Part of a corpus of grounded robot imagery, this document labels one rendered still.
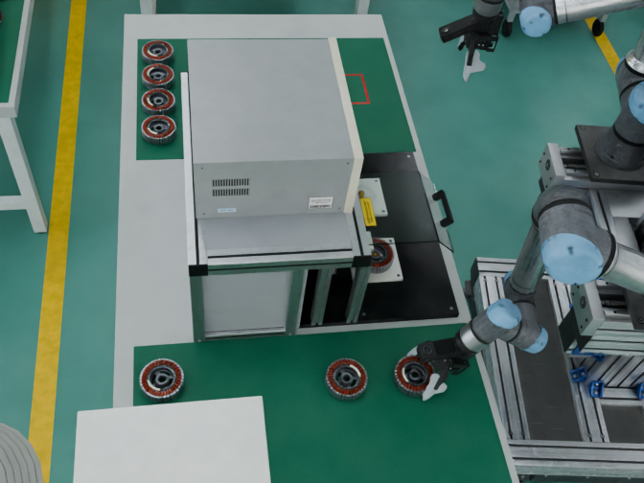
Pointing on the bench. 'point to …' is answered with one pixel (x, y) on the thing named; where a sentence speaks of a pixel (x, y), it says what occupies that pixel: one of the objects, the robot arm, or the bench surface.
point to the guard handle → (444, 208)
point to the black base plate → (422, 276)
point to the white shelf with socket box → (173, 443)
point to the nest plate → (385, 271)
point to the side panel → (245, 305)
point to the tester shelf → (267, 232)
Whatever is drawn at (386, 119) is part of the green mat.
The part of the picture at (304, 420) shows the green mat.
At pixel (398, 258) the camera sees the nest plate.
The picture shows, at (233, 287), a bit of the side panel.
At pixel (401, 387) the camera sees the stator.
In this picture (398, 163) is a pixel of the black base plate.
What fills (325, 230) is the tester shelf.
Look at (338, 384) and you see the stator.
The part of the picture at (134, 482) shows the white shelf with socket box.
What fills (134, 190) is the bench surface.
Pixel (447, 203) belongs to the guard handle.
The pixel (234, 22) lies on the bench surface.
